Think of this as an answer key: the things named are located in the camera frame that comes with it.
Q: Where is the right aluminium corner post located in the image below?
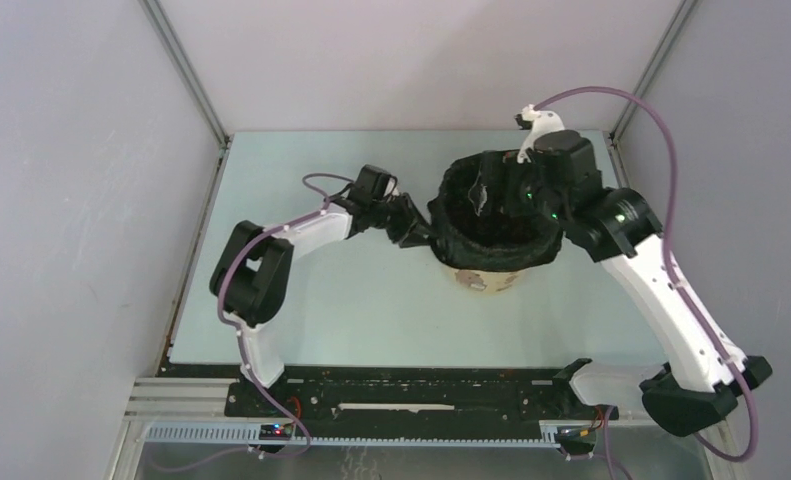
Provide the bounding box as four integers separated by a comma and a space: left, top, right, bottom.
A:
610, 0, 702, 143

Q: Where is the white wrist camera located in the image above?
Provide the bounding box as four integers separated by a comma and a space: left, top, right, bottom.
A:
384, 177, 400, 201
515, 105, 565, 164

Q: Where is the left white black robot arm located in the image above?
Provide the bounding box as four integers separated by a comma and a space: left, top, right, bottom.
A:
209, 165, 433, 417

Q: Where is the aluminium corner post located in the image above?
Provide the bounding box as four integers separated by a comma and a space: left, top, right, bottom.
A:
610, 0, 702, 143
139, 0, 231, 149

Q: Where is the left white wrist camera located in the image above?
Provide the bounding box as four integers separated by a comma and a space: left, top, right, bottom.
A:
384, 177, 400, 201

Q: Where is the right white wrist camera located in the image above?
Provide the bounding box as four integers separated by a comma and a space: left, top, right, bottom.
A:
515, 105, 565, 164

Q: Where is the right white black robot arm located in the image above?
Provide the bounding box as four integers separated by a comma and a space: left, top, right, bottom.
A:
502, 130, 773, 437

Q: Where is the small circuit board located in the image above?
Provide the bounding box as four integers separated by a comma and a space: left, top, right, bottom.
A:
556, 426, 600, 440
258, 423, 294, 441

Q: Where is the left aluminium corner post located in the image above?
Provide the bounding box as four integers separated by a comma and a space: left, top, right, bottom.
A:
139, 0, 231, 149

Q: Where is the yellow capybara trash bin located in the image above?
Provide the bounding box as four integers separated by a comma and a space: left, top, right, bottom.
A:
442, 265, 531, 295

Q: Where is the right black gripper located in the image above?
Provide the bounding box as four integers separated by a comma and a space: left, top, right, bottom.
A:
469, 150, 569, 227

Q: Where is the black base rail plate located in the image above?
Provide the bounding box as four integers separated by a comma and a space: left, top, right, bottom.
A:
223, 362, 618, 444

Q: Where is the black plastic trash bag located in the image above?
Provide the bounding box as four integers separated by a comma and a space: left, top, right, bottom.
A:
428, 150, 562, 272

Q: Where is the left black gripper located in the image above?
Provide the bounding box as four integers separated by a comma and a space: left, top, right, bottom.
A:
370, 194, 440, 250

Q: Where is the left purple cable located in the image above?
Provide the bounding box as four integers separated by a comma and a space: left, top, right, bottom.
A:
216, 173, 357, 458

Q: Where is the right small circuit board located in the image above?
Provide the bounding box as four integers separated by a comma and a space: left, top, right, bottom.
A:
556, 426, 600, 440

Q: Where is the white slotted cable duct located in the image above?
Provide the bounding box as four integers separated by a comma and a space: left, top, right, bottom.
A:
142, 422, 560, 448

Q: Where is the left small circuit board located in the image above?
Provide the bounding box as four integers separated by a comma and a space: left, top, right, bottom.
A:
258, 423, 294, 441

